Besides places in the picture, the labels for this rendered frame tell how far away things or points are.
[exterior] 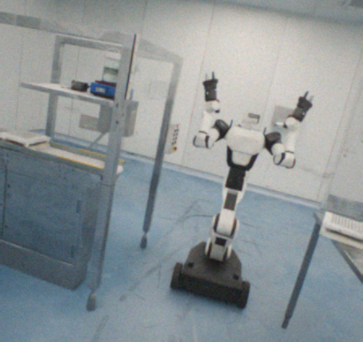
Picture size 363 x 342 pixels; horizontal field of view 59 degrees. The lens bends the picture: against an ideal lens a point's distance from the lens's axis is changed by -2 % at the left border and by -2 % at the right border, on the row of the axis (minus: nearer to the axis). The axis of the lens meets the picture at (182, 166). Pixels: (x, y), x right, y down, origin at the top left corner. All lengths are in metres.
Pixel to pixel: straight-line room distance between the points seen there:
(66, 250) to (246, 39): 4.37
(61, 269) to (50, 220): 0.36
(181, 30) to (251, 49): 1.21
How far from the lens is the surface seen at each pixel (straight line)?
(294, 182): 5.73
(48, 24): 2.09
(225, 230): 2.43
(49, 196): 2.32
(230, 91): 5.62
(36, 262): 2.60
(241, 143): 2.45
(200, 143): 2.28
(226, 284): 2.56
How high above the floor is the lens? 1.52
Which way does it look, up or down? 14 degrees down
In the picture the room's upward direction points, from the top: 12 degrees clockwise
